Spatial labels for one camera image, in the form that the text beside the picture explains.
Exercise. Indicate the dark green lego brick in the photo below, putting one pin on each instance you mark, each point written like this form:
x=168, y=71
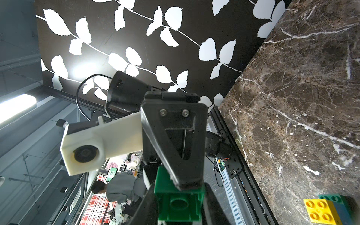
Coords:
x=175, y=205

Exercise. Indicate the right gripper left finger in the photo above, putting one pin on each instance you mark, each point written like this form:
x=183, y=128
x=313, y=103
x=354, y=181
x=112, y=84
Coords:
x=147, y=212

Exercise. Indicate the black mounting rail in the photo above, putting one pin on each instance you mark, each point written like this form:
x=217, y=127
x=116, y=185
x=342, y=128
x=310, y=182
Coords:
x=222, y=146

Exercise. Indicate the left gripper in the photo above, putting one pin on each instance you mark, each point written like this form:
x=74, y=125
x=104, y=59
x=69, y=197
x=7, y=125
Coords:
x=174, y=124

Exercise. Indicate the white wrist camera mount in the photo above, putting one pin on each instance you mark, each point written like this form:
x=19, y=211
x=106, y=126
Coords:
x=86, y=145

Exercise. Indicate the yellow lego brick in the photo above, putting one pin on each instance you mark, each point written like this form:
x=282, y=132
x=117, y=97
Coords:
x=322, y=212

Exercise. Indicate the white perforated strip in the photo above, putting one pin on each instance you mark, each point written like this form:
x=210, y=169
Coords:
x=231, y=198

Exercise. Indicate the person in grey shirt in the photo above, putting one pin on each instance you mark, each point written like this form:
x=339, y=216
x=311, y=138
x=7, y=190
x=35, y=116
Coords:
x=122, y=187

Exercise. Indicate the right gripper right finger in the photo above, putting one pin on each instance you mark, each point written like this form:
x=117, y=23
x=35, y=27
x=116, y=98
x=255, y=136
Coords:
x=212, y=213

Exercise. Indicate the long green lego brick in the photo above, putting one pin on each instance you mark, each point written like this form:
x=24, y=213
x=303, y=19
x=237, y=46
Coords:
x=342, y=207

